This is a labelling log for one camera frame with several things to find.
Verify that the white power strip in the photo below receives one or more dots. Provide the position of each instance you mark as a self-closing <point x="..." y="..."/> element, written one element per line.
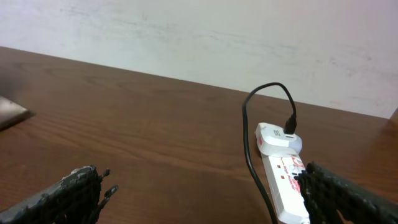
<point x="285" y="190"/>

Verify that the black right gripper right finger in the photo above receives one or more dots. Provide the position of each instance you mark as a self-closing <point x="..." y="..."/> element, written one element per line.
<point x="329" y="198"/>

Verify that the white USB charger adapter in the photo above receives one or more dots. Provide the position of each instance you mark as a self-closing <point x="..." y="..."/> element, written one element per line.
<point x="272" y="141"/>

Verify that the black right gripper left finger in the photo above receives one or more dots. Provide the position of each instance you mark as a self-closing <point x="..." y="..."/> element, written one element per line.
<point x="73" y="199"/>

